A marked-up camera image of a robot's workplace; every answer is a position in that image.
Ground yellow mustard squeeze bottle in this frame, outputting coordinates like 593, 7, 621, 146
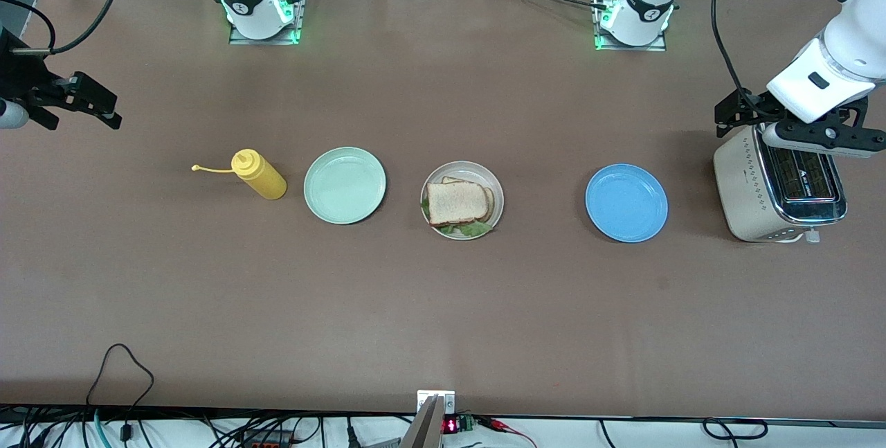
192, 149, 288, 201

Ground brown bread slice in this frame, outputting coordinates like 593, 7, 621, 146
442, 176, 496, 222
426, 181, 488, 228

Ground green lettuce leaf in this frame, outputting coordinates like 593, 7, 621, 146
420, 197, 494, 238

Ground blue plate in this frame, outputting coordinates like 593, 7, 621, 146
585, 163, 669, 244

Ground beige plate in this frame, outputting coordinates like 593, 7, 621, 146
420, 161, 505, 241

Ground light green plate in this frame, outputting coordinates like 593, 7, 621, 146
304, 147, 387, 225

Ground beige chrome toaster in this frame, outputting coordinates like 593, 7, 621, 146
713, 123, 849, 244

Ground grey metal beam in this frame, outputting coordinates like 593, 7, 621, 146
398, 395, 444, 448

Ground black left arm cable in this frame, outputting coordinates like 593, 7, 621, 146
712, 0, 786, 116

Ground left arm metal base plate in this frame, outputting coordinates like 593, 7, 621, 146
592, 0, 669, 53

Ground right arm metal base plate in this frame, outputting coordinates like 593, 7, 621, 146
228, 0, 306, 46

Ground black cable tangle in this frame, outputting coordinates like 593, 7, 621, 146
0, 403, 416, 448

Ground coiled black cable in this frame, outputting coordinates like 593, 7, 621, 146
703, 418, 769, 441

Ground teal cable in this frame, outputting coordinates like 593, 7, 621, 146
92, 409, 113, 448

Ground thin black looped cable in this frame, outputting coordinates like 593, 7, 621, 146
85, 343, 155, 443

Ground red clip lead cable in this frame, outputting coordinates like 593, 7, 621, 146
476, 415, 539, 448

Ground small metal edge bracket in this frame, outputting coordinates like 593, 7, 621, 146
417, 390, 456, 415

